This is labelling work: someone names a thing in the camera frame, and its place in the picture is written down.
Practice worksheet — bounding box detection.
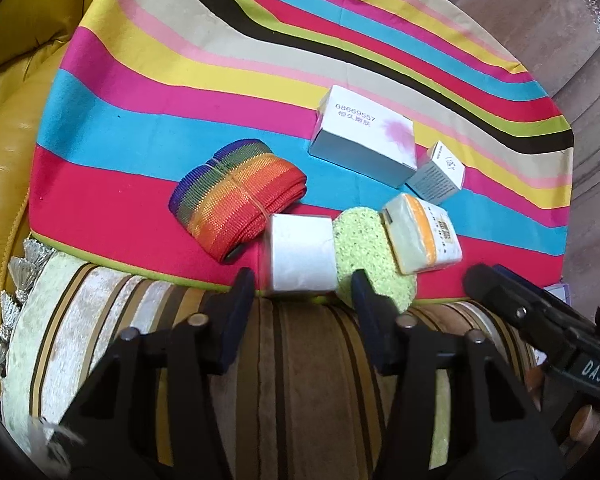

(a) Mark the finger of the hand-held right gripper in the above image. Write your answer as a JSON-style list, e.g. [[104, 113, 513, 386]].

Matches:
[[494, 265, 597, 334], [462, 264, 581, 366]]

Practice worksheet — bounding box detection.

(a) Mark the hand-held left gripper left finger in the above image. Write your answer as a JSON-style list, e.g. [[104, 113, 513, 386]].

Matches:
[[50, 267, 256, 480]]

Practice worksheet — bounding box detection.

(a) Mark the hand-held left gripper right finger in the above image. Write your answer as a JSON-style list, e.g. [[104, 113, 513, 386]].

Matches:
[[351, 269, 566, 480]]

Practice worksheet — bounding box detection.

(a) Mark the purple cardboard box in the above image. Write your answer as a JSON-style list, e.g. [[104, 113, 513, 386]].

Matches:
[[545, 282, 574, 311]]

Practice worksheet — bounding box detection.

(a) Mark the small plain white box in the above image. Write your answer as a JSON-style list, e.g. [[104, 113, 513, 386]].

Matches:
[[262, 213, 337, 294]]

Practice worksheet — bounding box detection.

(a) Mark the green sponge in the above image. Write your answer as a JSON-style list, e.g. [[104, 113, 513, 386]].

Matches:
[[331, 207, 417, 311]]

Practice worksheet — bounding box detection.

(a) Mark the brown striped velvet cushion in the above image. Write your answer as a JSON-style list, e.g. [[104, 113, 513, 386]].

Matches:
[[0, 237, 551, 480]]

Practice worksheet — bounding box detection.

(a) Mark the orange and white tissue pack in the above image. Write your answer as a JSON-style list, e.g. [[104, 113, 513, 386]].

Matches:
[[382, 192, 463, 276]]

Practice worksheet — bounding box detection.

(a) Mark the small grey and white box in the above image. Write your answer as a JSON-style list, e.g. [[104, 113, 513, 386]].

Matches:
[[405, 141, 466, 206]]

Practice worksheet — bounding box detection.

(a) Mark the white box with pink mark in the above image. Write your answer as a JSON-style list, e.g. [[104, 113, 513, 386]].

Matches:
[[308, 85, 418, 190]]

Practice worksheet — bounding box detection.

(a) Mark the colourful striped cloth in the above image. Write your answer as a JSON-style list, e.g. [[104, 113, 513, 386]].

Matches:
[[27, 0, 576, 295]]

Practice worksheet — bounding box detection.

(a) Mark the brown ornate carpet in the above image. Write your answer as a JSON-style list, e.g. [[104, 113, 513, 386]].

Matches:
[[420, 0, 600, 321]]

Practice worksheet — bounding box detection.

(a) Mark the yellow leather sofa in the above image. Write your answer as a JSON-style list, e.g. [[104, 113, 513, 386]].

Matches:
[[0, 0, 126, 406]]

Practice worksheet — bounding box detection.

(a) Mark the rainbow woven strap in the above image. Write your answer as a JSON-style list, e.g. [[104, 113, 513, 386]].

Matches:
[[169, 138, 308, 264]]

